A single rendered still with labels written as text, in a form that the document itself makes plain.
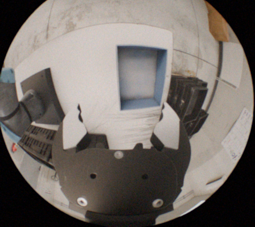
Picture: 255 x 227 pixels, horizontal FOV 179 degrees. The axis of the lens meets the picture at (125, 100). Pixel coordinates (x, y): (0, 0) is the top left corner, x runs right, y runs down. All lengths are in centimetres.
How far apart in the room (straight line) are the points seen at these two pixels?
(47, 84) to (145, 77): 39
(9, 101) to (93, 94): 33
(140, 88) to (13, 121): 49
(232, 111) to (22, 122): 298
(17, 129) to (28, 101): 13
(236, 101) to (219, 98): 58
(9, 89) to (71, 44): 26
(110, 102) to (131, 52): 20
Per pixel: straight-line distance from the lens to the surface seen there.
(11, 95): 34
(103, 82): 30
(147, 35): 32
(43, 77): 38
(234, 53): 260
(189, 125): 135
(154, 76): 32
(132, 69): 29
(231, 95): 262
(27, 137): 78
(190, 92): 74
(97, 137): 46
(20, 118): 38
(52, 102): 39
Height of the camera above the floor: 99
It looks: 60 degrees down
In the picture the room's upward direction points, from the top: 165 degrees clockwise
